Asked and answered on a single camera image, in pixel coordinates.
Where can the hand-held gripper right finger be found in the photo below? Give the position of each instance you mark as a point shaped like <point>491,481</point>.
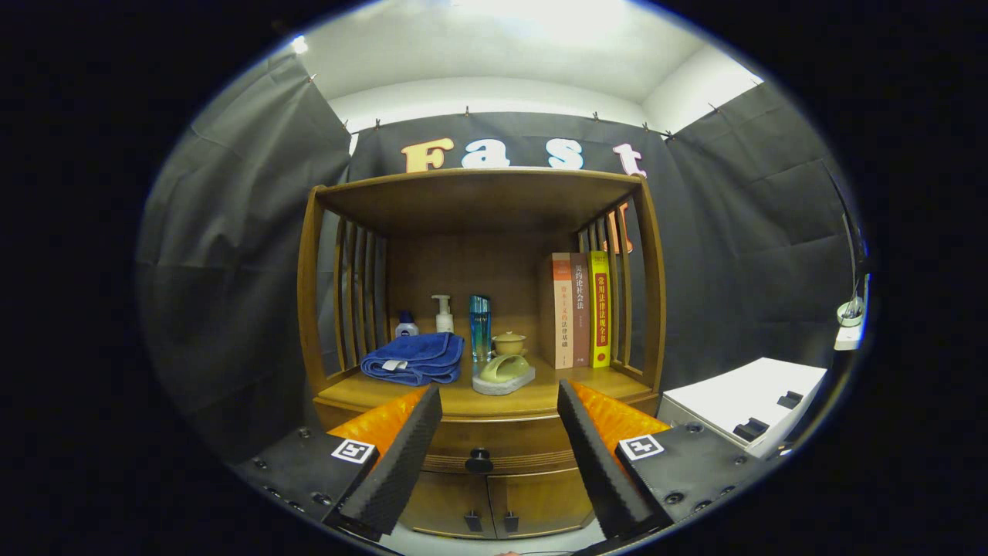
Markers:
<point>598,463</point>

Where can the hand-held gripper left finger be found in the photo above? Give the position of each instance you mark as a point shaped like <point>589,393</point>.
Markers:
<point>401,463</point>

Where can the wooden drawer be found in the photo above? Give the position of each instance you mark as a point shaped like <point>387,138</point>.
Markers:
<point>525,448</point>

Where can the black drawer knob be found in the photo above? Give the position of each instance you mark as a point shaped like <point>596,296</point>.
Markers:
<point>479,462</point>

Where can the wooden cabinet door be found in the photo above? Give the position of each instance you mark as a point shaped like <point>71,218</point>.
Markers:
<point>448,502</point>
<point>540,502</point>

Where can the wooden countertop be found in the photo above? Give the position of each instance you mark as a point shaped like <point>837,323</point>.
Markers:
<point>502,405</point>

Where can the wooden cabinet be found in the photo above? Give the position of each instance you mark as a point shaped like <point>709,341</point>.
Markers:
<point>478,201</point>

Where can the blue folded towel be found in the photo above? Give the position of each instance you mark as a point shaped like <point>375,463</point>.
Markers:
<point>417,355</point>

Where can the small white blue-capped bottle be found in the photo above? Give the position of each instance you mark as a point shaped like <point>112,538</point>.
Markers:
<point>407,330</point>

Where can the brown book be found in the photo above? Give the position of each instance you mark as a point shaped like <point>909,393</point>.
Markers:
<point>580,324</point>

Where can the white pump bottle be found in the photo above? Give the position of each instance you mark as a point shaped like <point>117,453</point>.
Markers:
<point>444,320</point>

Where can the beige lidded ceramic cup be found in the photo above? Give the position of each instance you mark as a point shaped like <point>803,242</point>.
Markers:
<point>509,344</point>

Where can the tall blue glass bottle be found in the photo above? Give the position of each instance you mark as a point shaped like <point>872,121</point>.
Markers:
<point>480,332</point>

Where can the yellow book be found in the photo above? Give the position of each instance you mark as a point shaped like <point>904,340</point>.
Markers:
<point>600,309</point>

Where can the beige orange book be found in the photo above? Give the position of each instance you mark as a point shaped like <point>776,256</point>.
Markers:
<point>562,309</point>

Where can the white plastic case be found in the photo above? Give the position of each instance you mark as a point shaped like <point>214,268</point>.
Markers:
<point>741,386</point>

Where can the black backdrop cloth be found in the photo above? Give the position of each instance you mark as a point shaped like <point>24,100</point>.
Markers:
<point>231,232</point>

